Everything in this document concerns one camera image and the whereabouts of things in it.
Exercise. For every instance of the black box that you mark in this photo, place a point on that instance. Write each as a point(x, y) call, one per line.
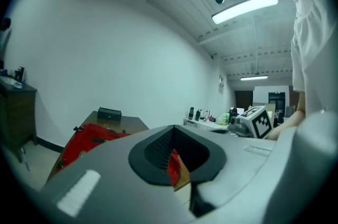
point(109, 113)

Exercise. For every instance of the white side table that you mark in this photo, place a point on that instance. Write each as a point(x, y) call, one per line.
point(203, 124)

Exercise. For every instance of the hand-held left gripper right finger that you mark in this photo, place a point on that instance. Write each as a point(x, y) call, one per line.
point(232, 154)

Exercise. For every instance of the dark wooden cabinet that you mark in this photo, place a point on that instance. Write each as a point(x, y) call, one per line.
point(17, 114)

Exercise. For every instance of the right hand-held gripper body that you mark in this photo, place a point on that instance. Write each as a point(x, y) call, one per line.
point(253, 122)

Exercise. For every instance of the red bag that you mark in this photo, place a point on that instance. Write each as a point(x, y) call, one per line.
point(87, 141)

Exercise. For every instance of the brown wooden table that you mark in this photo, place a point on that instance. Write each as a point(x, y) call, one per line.
point(126, 122)

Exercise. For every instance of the green plastic bag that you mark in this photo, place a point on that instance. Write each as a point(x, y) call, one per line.
point(223, 118)

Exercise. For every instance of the person's right forearm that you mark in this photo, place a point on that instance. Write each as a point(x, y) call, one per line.
point(295, 117)

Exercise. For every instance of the dark doorway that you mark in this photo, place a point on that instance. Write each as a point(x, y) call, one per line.
point(276, 104)

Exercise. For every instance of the black desk device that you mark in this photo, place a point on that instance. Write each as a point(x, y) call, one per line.
point(191, 113)

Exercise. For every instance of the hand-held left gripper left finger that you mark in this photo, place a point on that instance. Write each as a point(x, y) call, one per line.
point(111, 164)

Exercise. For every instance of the long ceiling light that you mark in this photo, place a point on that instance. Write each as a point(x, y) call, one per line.
point(253, 77)
point(244, 9)

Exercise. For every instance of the black stand on cabinet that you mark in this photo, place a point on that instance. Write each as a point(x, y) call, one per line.
point(19, 73)

